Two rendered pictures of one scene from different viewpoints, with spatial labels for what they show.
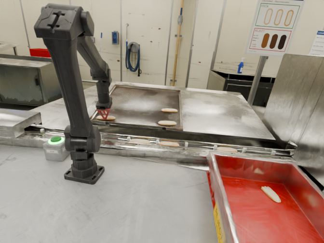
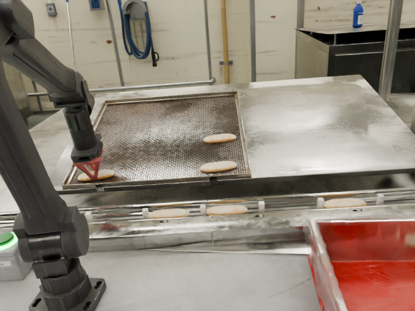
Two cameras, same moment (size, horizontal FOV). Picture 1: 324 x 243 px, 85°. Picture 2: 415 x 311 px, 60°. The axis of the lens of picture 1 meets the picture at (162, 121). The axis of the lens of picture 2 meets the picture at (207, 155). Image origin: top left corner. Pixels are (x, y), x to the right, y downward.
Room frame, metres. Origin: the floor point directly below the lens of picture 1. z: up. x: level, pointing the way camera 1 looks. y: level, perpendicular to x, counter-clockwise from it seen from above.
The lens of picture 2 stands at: (0.02, -0.04, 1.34)
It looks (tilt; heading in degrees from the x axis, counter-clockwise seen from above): 25 degrees down; 2
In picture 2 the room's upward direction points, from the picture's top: 5 degrees counter-clockwise
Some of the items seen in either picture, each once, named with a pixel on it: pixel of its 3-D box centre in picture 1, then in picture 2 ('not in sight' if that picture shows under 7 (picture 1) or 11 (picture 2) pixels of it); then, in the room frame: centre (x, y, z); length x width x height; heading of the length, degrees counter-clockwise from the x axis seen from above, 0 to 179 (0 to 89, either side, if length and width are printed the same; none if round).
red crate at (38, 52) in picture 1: (47, 52); not in sight; (3.81, 2.46, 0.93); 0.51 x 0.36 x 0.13; 94
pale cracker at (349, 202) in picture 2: (226, 149); (344, 202); (0.74, -0.32, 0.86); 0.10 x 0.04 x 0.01; 90
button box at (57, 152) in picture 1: (58, 151); (13, 261); (0.62, 0.42, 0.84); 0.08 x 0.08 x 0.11; 0
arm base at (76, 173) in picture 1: (84, 165); (65, 283); (0.53, 0.27, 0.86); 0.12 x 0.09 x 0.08; 82
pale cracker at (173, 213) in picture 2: (140, 141); (168, 213); (0.75, 0.10, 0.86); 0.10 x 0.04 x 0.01; 90
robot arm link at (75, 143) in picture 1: (82, 144); (54, 244); (0.55, 0.28, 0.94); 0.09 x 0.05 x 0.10; 6
